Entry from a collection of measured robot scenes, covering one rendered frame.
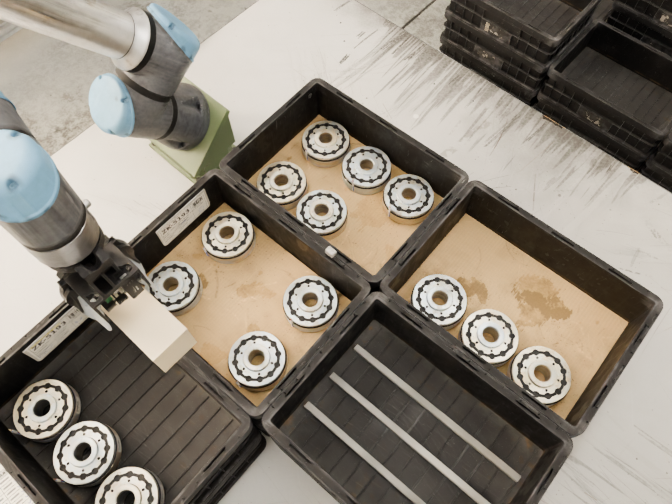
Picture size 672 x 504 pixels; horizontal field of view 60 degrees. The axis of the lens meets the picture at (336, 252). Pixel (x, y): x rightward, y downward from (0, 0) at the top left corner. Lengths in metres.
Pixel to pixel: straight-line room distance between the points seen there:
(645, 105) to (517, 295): 1.15
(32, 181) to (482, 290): 0.82
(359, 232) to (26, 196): 0.73
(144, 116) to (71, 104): 1.48
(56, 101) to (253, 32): 1.23
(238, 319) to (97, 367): 0.27
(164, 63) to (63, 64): 1.71
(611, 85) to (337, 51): 0.97
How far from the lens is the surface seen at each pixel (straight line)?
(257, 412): 0.96
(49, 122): 2.68
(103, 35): 1.13
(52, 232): 0.64
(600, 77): 2.20
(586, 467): 1.26
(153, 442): 1.10
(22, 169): 0.58
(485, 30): 2.06
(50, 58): 2.92
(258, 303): 1.12
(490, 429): 1.08
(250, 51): 1.68
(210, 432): 1.07
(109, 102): 1.24
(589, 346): 1.17
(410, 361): 1.08
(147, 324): 0.85
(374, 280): 1.02
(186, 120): 1.32
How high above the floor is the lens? 1.86
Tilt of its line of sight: 64 degrees down
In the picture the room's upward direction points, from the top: 2 degrees counter-clockwise
